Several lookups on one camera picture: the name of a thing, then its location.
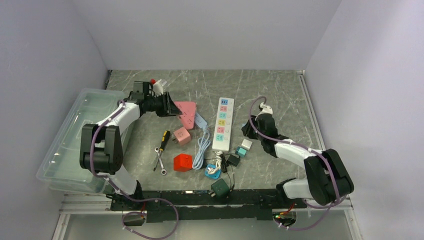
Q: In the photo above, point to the white grey charger plug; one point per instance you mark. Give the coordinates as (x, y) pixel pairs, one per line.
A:
(246, 144)

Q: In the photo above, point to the teal blue plug adapter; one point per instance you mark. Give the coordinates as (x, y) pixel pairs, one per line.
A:
(212, 172)

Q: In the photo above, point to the white multicolour power strip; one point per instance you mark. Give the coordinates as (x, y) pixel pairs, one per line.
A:
(223, 125)

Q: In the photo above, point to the silver ratchet wrench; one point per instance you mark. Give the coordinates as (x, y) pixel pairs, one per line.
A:
(159, 162)

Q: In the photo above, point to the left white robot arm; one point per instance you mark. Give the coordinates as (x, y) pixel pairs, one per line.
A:
(101, 148)

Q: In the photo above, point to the black yellow screwdriver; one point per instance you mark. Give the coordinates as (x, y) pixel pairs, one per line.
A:
(164, 140)

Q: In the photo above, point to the clear plastic storage bin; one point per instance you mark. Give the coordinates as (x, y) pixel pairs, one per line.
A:
(61, 169)

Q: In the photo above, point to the light blue charger plug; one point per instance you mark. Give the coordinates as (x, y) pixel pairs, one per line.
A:
(200, 122)

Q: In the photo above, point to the teal green charger plug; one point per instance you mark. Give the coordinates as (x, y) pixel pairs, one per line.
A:
(240, 151)

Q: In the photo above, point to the pink socket adapter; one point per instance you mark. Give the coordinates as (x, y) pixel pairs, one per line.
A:
(181, 136)

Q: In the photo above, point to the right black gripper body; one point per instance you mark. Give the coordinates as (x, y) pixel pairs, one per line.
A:
(250, 132)

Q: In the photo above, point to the dark green cube socket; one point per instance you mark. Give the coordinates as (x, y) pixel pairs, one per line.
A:
(219, 189)

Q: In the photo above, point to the black charger with thin cable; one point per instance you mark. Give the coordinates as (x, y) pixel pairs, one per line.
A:
(230, 160)

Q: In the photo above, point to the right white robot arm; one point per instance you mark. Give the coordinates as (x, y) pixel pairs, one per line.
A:
(327, 180)

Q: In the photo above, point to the red cube socket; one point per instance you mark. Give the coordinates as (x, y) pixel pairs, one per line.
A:
(182, 162)

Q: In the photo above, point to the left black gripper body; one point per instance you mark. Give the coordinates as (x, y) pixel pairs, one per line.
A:
(157, 104)

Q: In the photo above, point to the black aluminium base frame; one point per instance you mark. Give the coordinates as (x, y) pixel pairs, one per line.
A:
(183, 205)

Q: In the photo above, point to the pink triangular power strip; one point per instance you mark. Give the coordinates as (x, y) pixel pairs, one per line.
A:
(188, 111)

